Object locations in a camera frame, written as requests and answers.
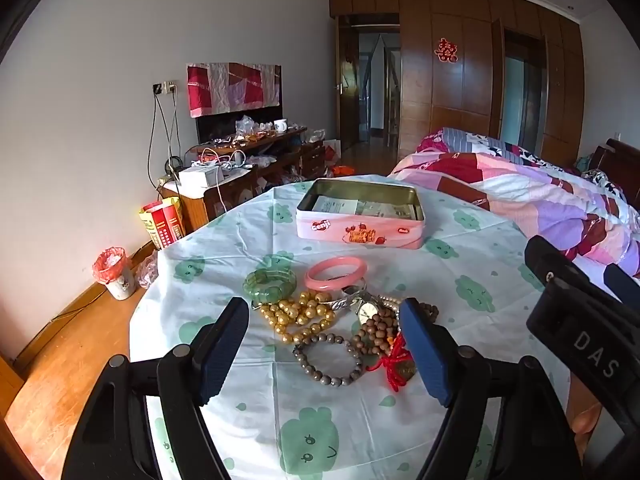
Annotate pink patchwork quilt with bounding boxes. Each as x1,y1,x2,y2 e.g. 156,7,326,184
387,127,640,291

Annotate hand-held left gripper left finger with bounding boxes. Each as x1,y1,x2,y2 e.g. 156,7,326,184
60,296,250,480

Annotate brown wooden bead bracelet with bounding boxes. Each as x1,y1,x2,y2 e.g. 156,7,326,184
352,302,440,356

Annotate green jade bracelet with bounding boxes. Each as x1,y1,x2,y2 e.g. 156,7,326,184
243,268,298,306

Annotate wooden television cabinet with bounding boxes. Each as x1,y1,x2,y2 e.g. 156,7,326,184
160,127,326,236

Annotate black television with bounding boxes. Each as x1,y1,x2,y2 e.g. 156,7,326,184
196,105,283,143

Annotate hanging dark cables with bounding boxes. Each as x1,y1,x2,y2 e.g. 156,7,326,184
147,92,183,186

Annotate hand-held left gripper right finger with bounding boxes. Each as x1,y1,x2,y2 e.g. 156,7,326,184
398,297,583,480

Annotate white cable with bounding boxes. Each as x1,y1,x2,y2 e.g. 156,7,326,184
197,147,246,171

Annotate red paper decoration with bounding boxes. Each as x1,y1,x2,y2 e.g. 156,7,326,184
434,37,459,64

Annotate wooden bed headboard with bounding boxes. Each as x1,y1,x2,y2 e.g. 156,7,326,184
590,137,640,196

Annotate paper sachets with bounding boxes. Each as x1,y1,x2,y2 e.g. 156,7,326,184
311,195,417,221

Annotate trash bin with red bag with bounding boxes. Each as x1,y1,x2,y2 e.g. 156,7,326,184
91,246,138,301

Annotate pink tin box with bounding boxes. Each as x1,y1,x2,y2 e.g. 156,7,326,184
295,178,426,251

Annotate silver wristwatch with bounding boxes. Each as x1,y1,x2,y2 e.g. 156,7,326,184
325,285,403,326

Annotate brown wooden wardrobe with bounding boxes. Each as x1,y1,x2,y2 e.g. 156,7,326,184
328,0,586,171

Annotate red cord charm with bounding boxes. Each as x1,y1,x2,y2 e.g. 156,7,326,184
367,335,418,391

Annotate red pink cover cloth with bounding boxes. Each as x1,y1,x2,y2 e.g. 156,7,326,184
186,62,282,118

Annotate pink bangle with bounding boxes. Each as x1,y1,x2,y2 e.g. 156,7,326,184
305,256,369,292

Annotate grey bead bracelet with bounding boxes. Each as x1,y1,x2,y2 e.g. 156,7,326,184
292,332,364,387

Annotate white green printed tablecloth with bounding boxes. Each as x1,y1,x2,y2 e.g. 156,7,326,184
129,175,573,480

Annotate gold bead necklace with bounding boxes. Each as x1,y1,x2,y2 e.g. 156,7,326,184
257,294,337,346

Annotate crumpled plastic bag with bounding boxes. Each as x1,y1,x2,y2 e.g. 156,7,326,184
135,255,160,288

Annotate wooden door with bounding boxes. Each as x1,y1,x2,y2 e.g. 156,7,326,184
336,15,361,151

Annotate red yellow carton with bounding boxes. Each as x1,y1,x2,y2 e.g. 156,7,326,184
139,196,186,251

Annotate white box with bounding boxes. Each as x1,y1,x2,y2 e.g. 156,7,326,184
178,166,224,192

